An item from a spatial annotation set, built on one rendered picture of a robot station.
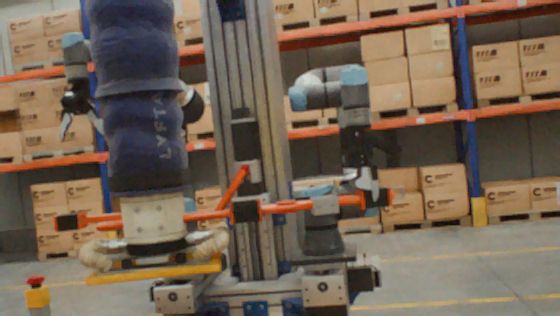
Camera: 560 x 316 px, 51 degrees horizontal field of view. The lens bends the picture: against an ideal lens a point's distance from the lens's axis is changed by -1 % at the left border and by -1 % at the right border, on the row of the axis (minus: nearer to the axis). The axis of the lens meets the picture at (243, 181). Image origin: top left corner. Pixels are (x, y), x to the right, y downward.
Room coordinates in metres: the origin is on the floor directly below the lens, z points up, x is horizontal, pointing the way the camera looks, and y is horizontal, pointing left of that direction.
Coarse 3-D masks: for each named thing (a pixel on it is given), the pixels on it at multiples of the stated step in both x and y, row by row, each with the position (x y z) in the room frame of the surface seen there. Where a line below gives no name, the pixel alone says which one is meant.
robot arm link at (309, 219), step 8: (328, 184) 2.03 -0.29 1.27; (304, 192) 2.02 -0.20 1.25; (312, 192) 2.00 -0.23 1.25; (320, 192) 1.99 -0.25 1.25; (328, 192) 2.00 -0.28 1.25; (336, 192) 2.00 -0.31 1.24; (304, 216) 2.03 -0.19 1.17; (312, 216) 2.00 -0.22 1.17; (320, 216) 1.99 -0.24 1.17; (328, 216) 1.99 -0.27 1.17; (336, 216) 2.00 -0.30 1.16; (304, 224) 2.04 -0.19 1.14; (312, 224) 2.00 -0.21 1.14; (320, 224) 1.99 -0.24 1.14; (328, 224) 1.99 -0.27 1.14
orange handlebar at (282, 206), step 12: (276, 204) 1.63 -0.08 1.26; (288, 204) 1.59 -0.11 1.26; (300, 204) 1.59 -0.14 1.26; (312, 204) 1.59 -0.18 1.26; (348, 204) 1.59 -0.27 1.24; (96, 216) 1.86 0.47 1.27; (108, 216) 1.86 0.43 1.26; (120, 216) 1.86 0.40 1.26; (192, 216) 1.59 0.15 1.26; (204, 216) 1.59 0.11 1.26; (216, 216) 1.59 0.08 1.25; (228, 216) 1.59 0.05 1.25; (108, 228) 1.58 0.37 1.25; (120, 228) 1.59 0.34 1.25
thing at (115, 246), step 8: (192, 232) 1.61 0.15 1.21; (200, 232) 1.60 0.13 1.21; (208, 232) 1.60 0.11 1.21; (104, 240) 1.61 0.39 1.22; (112, 240) 1.60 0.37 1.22; (120, 240) 1.61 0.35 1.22; (192, 240) 1.60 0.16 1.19; (200, 240) 1.60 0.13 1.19; (104, 248) 1.59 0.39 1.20; (112, 248) 1.59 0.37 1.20; (120, 248) 1.60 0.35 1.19; (192, 248) 1.60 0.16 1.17; (112, 256) 1.60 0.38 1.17; (120, 256) 1.60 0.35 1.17; (128, 256) 1.60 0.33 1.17; (136, 256) 1.60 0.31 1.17; (144, 256) 1.52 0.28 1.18; (152, 256) 1.52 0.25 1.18; (160, 256) 1.50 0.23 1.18; (168, 256) 1.51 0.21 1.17; (144, 264) 1.49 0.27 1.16
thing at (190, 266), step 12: (180, 252) 1.53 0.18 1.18; (132, 264) 1.52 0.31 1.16; (156, 264) 1.53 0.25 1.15; (168, 264) 1.52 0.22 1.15; (180, 264) 1.50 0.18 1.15; (192, 264) 1.49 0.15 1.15; (204, 264) 1.48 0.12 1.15; (216, 264) 1.48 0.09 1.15; (96, 276) 1.48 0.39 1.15; (108, 276) 1.47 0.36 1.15; (120, 276) 1.47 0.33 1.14; (132, 276) 1.47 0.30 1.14; (144, 276) 1.47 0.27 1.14; (156, 276) 1.47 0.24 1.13; (168, 276) 1.47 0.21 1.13
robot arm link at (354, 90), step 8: (344, 72) 1.61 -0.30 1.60; (352, 72) 1.60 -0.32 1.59; (360, 72) 1.60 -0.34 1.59; (344, 80) 1.61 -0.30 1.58; (352, 80) 1.60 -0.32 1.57; (360, 80) 1.60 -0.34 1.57; (344, 88) 1.61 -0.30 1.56; (352, 88) 1.60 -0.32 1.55; (360, 88) 1.59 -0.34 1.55; (368, 88) 1.62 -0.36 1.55; (344, 96) 1.61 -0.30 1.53; (352, 96) 1.60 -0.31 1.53; (360, 96) 1.59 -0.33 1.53; (368, 96) 1.61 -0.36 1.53; (344, 104) 1.62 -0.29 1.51; (352, 104) 1.60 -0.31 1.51; (360, 104) 1.59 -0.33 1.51; (368, 104) 1.61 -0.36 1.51
